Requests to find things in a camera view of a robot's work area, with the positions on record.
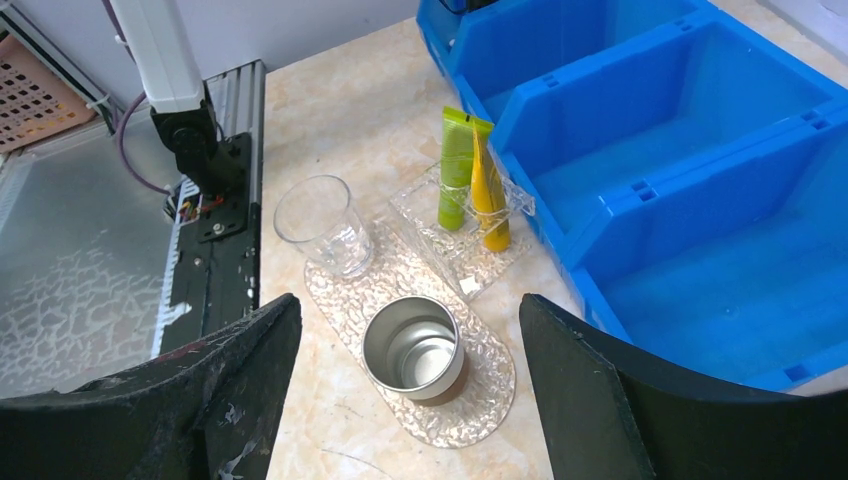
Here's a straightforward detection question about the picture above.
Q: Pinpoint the red perforated basket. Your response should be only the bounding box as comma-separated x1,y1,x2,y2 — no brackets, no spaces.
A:
1,34,95,153

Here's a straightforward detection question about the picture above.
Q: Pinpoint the clear textured square tray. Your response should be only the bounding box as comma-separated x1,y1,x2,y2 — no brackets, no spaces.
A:
389,163,536,301

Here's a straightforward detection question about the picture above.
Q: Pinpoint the orange yellow small tube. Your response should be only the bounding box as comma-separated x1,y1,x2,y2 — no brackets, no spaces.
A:
470,119,511,252

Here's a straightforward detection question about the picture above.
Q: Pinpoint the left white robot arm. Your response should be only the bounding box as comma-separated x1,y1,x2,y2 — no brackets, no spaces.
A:
110,0,246,195

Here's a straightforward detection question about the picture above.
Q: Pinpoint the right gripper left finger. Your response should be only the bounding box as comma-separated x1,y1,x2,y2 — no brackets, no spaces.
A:
1,294,302,479

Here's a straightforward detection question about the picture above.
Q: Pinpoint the blue divided plastic bin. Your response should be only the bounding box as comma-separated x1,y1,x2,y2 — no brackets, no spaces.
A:
416,1,847,391

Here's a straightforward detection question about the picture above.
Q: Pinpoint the yellow green tube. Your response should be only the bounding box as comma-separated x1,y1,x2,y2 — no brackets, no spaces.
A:
437,106,494,231

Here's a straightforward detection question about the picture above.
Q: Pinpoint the clear glass cup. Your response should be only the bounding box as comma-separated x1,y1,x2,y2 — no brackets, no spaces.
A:
273,174,373,277

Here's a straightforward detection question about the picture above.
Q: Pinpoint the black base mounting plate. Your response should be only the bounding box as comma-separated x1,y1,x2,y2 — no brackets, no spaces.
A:
151,132,261,358

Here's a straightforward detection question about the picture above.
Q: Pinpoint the clear textured oval tray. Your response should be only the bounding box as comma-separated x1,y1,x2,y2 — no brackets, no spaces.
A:
304,223,516,449

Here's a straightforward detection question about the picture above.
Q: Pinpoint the aluminium frame rail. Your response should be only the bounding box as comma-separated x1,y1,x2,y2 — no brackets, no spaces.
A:
150,59,268,359

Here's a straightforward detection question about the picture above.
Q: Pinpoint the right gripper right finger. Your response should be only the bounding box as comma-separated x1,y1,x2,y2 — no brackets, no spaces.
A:
519,294,847,479

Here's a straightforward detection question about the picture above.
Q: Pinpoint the silver metal cup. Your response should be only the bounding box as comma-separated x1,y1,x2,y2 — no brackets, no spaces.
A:
361,296,470,407

